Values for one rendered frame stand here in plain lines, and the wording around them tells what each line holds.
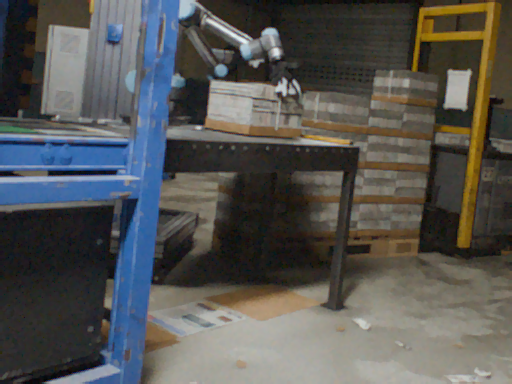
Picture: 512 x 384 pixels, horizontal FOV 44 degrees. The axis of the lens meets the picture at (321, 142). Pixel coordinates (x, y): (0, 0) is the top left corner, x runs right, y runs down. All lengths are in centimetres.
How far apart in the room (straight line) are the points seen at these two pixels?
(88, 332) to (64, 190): 48
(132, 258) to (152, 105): 45
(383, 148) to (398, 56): 716
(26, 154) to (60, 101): 174
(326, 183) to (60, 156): 235
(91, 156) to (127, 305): 45
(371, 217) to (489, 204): 103
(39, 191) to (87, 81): 192
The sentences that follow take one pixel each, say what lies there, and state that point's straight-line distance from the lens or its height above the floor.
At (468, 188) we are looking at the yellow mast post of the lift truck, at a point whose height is 52.
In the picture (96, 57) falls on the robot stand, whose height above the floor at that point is 109.
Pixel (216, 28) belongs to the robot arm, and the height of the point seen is 130.
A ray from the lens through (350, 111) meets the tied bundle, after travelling 405.
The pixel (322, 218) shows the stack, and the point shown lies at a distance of 404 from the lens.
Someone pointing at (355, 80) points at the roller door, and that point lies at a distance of 1177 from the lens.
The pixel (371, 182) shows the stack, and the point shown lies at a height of 51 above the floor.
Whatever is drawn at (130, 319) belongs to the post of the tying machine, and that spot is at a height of 28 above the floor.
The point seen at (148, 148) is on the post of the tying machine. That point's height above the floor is 79.
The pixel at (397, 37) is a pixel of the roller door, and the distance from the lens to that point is 1142.
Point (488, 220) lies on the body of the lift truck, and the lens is 492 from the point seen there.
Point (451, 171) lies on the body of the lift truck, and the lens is 494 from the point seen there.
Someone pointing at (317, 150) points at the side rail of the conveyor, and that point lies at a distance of 279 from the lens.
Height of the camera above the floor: 96
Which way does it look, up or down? 3 degrees down
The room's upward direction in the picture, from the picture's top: 7 degrees clockwise
